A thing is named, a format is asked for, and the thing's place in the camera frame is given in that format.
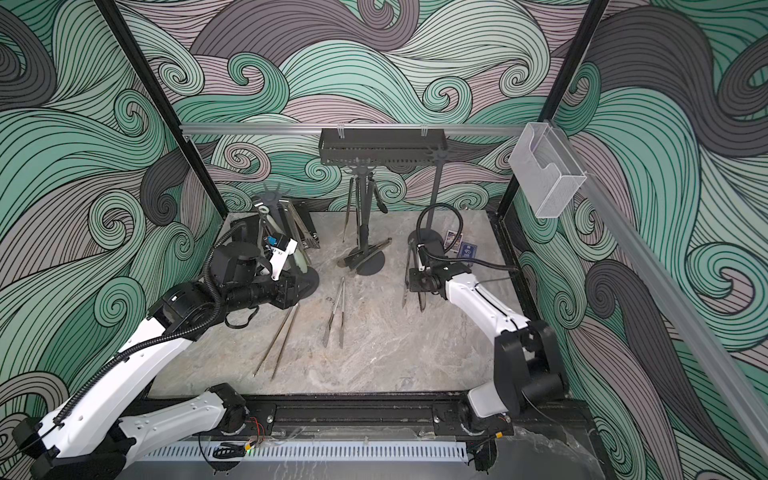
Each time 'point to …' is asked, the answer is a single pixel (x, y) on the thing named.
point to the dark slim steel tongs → (422, 296)
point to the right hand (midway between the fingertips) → (415, 279)
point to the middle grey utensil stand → (366, 258)
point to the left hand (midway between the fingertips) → (306, 277)
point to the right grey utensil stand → (430, 234)
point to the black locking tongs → (367, 187)
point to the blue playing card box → (467, 250)
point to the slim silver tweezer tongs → (341, 292)
